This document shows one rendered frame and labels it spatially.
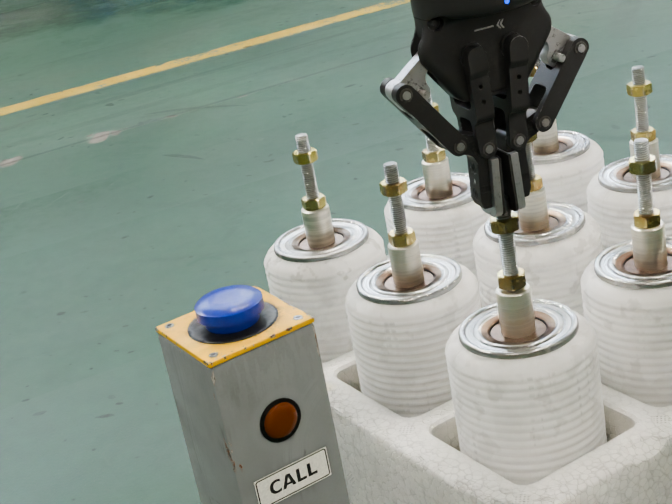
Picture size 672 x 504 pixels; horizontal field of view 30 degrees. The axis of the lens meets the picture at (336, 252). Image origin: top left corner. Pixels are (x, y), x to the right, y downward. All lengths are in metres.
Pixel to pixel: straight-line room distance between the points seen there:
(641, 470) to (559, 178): 0.34
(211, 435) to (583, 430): 0.23
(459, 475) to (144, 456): 0.52
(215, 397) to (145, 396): 0.66
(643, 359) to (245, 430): 0.28
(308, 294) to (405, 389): 0.12
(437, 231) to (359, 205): 0.75
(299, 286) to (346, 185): 0.89
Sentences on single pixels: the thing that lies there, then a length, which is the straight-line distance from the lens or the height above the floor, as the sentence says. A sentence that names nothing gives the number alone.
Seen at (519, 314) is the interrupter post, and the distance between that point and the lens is 0.79.
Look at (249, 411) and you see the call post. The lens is 0.72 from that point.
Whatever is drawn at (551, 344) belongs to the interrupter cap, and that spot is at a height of 0.26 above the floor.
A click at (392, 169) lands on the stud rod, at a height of 0.34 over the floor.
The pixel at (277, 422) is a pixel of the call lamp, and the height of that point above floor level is 0.26.
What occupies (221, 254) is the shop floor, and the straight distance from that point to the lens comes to 1.68.
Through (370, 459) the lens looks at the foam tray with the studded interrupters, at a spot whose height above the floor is 0.15.
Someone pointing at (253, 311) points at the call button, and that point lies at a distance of 0.71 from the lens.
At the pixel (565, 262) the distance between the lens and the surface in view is 0.92.
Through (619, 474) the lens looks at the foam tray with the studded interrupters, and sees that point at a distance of 0.80.
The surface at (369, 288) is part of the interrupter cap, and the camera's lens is 0.89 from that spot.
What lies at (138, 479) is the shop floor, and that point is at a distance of 1.22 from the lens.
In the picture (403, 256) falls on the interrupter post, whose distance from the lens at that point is 0.87.
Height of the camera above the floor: 0.62
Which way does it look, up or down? 23 degrees down
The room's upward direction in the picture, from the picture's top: 11 degrees counter-clockwise
